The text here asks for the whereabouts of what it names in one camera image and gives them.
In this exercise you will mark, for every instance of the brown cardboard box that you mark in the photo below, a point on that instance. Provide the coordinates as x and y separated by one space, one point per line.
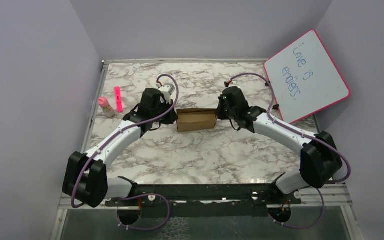
196 119

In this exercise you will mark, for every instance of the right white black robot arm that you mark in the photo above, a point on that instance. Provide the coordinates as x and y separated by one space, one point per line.
318 159

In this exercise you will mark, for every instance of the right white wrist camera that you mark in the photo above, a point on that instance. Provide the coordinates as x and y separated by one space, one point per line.
231 83

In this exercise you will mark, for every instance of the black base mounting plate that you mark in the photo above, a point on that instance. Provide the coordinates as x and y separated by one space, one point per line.
201 200

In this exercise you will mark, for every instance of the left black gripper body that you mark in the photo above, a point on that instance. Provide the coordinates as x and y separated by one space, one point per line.
163 108

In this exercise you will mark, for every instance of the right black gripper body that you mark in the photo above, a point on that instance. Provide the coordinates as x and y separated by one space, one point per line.
223 112

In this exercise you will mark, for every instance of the pink framed whiteboard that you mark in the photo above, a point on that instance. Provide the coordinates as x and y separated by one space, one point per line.
305 79

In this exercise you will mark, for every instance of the aluminium extrusion frame rail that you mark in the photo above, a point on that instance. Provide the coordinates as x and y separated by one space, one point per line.
334 196

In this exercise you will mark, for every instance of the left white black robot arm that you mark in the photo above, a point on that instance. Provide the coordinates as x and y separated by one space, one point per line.
86 179

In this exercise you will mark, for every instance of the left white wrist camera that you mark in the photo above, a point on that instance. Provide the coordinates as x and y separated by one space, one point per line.
167 91

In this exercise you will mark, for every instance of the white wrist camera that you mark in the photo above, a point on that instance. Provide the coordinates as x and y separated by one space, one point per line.
231 83
167 91

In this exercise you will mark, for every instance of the small pink capped bottle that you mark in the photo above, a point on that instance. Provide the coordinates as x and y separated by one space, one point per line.
107 109

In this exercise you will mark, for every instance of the pink highlighter marker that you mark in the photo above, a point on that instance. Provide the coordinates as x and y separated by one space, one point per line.
118 99

